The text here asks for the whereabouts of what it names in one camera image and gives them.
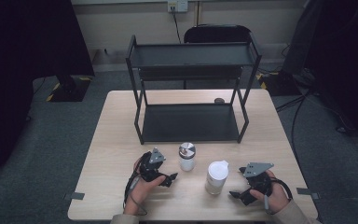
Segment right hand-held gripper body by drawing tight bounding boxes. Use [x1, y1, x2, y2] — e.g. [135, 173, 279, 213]
[238, 161, 275, 198]

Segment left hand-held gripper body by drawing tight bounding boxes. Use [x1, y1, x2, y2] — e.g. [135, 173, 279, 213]
[138, 147, 169, 183]

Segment glass jar with white lid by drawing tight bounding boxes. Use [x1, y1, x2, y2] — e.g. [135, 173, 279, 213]
[204, 160, 230, 196]

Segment glass jar with silver lid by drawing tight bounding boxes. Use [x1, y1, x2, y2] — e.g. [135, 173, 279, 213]
[178, 142, 197, 173]

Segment black two-tier metal rack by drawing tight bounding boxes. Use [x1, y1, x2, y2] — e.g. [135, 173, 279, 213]
[125, 33, 264, 146]

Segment person's right hand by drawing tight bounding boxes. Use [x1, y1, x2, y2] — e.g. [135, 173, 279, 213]
[249, 170, 291, 215]

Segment person's left hand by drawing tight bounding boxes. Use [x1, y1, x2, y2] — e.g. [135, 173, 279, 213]
[123, 157, 167, 217]

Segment grey tape strip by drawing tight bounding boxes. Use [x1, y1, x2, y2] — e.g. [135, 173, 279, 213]
[296, 187, 322, 201]
[62, 191, 86, 202]

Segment black stand base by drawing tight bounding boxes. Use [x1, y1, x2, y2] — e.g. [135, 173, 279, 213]
[255, 70, 303, 97]
[45, 74, 94, 104]

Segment dark curtain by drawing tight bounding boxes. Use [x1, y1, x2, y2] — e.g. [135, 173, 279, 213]
[0, 0, 96, 180]
[281, 0, 358, 154]

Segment black chair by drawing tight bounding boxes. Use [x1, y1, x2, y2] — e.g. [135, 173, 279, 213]
[183, 23, 253, 45]

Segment left hand-held gripper cable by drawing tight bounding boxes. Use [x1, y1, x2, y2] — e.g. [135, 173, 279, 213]
[122, 157, 149, 217]

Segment hand-held gripper cable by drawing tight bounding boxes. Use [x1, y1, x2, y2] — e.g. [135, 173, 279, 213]
[262, 176, 294, 216]
[122, 157, 149, 217]

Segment right hand-held gripper cable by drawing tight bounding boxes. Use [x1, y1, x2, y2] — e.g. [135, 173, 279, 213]
[262, 176, 294, 216]

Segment black floor cable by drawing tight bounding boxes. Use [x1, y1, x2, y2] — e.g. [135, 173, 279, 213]
[274, 94, 307, 114]
[290, 88, 312, 162]

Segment black wall socket cable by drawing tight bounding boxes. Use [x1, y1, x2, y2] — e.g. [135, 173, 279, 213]
[171, 5, 183, 45]

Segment white wall socket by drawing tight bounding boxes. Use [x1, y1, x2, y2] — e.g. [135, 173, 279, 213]
[167, 0, 189, 14]

